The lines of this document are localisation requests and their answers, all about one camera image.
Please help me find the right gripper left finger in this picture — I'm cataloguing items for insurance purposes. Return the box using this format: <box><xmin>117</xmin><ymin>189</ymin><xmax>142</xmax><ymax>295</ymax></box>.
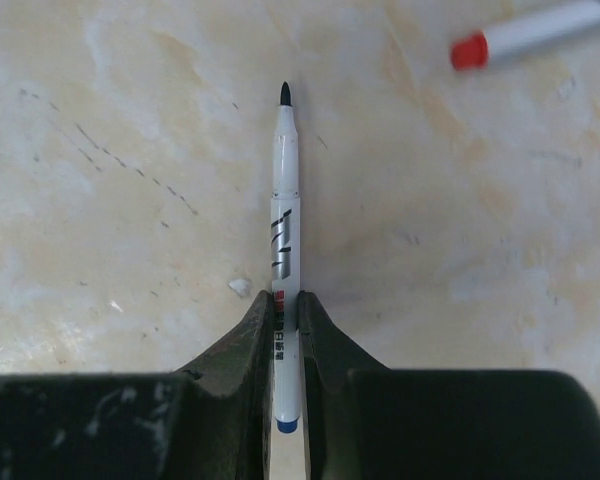
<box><xmin>172</xmin><ymin>291</ymin><xmax>274</xmax><ymax>479</ymax></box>

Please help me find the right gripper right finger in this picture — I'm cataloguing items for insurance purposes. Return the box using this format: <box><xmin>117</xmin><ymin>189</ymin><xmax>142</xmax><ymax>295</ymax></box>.
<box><xmin>298</xmin><ymin>291</ymin><xmax>387</xmax><ymax>479</ymax></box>

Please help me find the blue end white pen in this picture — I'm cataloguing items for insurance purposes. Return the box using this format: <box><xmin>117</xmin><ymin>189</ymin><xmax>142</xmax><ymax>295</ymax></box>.
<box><xmin>270</xmin><ymin>83</ymin><xmax>301</xmax><ymax>434</ymax></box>

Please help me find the red capped white pen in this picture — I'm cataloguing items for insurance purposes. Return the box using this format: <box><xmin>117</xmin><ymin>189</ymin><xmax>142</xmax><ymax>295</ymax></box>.
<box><xmin>450</xmin><ymin>0</ymin><xmax>600</xmax><ymax>71</ymax></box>

